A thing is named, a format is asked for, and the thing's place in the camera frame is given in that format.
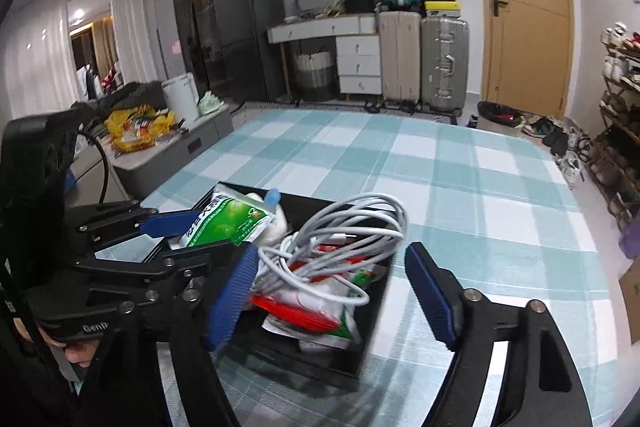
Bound wooden shoe rack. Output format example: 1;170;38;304
590;42;640;228

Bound black storage box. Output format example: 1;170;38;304
150;181;396;380

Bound dark grey fridge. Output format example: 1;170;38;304
209;0;286;104

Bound silver suitcase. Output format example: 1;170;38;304
420;16;471;115

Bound yellow plastic bag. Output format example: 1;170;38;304
104;104;177;152

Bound black yellow shoe box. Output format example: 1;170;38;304
423;1;462;18

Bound rows of assorted shoes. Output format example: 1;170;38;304
597;22;640;223

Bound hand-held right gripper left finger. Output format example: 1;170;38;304
82;246;259;427

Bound white curtain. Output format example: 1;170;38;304
109;0;173;82
0;0;76;122

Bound black cable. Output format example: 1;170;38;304
75;129;111;208

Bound green tissue packet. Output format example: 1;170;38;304
180;187;273;250

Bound cardboard box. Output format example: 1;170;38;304
618;264;640;345

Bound scattered pile of shoes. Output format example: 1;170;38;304
520;114;596;188

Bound black red bag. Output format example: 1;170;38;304
477;101;525;128

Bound white packet green red print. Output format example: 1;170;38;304
265;267;386;350

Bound white fluffy pad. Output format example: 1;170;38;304
245;192;291;250

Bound grey side cabinet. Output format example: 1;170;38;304
97;104;236;208

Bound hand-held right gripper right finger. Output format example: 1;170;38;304
404;242;573;427

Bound white desk with drawers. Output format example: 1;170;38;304
266;13;383;100

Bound beige suitcase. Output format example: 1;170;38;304
377;9;423;108

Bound dark cloth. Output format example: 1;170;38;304
70;81;168;122

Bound person's left hand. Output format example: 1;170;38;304
12;314;101;370

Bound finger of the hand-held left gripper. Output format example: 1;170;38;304
65;201;202;249
75;190;281;303

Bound wooden door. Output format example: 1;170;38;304
470;0;573;120

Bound white charging cable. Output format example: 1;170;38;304
257;192;408;308

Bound dark glass wardrobe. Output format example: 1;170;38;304
169;0;226;82

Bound grey white laundry basket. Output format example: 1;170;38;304
295;47;337;102

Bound purple bag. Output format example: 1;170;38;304
618;219;640;258

